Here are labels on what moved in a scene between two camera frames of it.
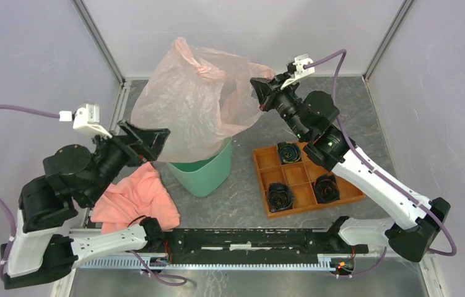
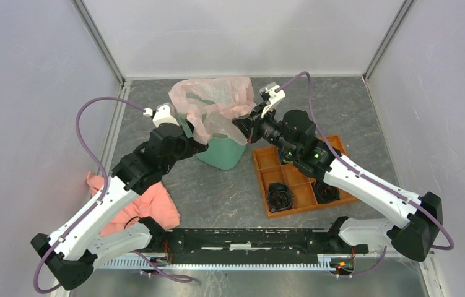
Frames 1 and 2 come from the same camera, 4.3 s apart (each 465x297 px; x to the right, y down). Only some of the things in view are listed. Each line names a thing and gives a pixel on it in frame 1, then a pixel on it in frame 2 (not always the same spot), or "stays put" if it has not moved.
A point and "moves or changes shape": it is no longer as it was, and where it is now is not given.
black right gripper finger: [262, 87] to [246, 125]
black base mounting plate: [252, 245] stays put
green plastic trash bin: [201, 177] to [223, 152]
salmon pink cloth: [140, 193] stays put
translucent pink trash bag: [199, 95] moves or changes shape
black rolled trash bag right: [325, 188] stays put
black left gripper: [148, 142] to [192, 145]
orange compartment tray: [292, 181] stays put
